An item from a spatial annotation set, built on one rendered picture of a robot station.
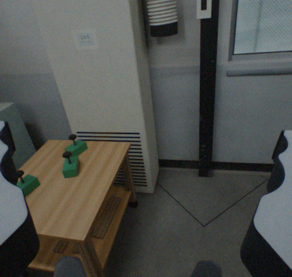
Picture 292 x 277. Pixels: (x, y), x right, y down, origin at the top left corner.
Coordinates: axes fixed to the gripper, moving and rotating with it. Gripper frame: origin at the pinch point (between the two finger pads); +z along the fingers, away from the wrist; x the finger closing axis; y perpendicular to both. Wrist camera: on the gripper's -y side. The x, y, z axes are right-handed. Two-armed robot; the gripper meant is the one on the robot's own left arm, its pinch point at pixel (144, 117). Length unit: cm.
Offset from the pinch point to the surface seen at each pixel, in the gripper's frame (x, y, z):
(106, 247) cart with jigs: -18, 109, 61
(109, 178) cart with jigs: -17, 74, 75
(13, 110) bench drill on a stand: -97, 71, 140
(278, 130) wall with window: 90, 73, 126
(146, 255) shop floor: 3, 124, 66
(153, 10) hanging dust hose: 2, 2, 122
